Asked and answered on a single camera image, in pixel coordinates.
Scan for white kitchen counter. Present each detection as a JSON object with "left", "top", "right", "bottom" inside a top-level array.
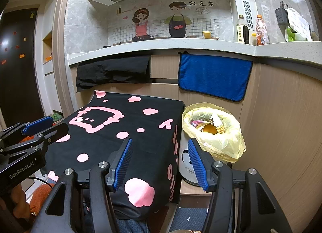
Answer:
[{"left": 67, "top": 37, "right": 322, "bottom": 82}]

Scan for green plastic bag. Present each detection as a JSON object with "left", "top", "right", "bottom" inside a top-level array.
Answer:
[{"left": 286, "top": 28, "right": 298, "bottom": 42}]

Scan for black tablecloth with pink print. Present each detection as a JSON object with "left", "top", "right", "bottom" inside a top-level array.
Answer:
[{"left": 40, "top": 90, "right": 185, "bottom": 214}]

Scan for orange drink bottle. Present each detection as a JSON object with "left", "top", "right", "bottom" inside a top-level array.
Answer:
[{"left": 255, "top": 15, "right": 268, "bottom": 46}]

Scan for dark grey floor mat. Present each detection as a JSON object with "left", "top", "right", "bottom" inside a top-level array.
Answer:
[{"left": 168, "top": 207, "right": 210, "bottom": 232}]

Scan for person's blue jeans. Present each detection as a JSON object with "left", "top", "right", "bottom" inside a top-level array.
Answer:
[{"left": 83, "top": 198, "right": 151, "bottom": 233}]

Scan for blue towel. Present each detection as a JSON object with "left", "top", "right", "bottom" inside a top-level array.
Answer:
[{"left": 177, "top": 51, "right": 253, "bottom": 102}]

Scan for soy sauce bottle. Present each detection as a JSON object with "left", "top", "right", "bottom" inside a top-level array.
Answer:
[{"left": 236, "top": 15, "right": 248, "bottom": 44}]

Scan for cartoon couple wall poster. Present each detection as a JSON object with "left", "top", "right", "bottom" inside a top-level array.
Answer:
[{"left": 108, "top": 0, "right": 233, "bottom": 47}]

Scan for black hanging cloth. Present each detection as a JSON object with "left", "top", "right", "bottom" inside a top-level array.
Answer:
[{"left": 75, "top": 55, "right": 154, "bottom": 93}]

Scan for black utensil holder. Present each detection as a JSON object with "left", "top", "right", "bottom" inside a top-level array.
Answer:
[{"left": 274, "top": 1, "right": 288, "bottom": 25}]

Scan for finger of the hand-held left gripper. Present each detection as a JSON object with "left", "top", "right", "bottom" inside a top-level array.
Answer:
[
  {"left": 25, "top": 122, "right": 69, "bottom": 151},
  {"left": 0, "top": 116, "right": 54, "bottom": 146}
]

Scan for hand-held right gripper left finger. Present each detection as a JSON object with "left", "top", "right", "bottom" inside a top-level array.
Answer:
[{"left": 30, "top": 138, "right": 133, "bottom": 233}]

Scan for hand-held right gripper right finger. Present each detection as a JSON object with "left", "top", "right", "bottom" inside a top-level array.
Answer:
[{"left": 187, "top": 138, "right": 293, "bottom": 233}]

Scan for white vented column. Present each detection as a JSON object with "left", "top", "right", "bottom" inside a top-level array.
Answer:
[{"left": 233, "top": 0, "right": 257, "bottom": 43}]

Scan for person's left hand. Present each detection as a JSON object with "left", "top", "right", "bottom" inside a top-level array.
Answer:
[{"left": 10, "top": 185, "right": 32, "bottom": 219}]

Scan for black door with magnets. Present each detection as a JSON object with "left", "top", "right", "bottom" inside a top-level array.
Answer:
[{"left": 0, "top": 9, "right": 44, "bottom": 133}]

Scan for red doormat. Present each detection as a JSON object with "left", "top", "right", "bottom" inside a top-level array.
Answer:
[{"left": 19, "top": 135, "right": 38, "bottom": 144}]

